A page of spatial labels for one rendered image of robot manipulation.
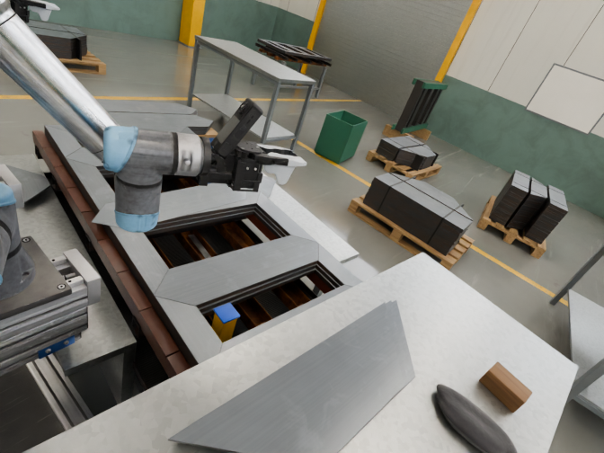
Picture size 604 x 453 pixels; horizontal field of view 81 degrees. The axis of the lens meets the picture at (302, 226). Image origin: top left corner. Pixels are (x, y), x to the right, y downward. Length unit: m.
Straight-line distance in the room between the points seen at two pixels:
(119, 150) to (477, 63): 8.79
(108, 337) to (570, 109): 8.57
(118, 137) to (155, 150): 0.06
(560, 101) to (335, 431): 8.46
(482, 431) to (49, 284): 1.02
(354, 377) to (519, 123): 8.35
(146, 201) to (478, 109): 8.68
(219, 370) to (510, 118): 8.56
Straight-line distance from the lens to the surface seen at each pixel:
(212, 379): 0.80
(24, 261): 0.97
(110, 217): 1.48
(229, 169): 0.69
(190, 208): 1.57
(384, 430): 0.87
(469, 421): 0.97
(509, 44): 9.09
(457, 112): 9.20
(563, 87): 8.89
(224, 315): 1.12
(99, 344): 1.31
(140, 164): 0.64
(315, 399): 0.81
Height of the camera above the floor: 1.73
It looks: 31 degrees down
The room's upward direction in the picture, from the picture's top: 20 degrees clockwise
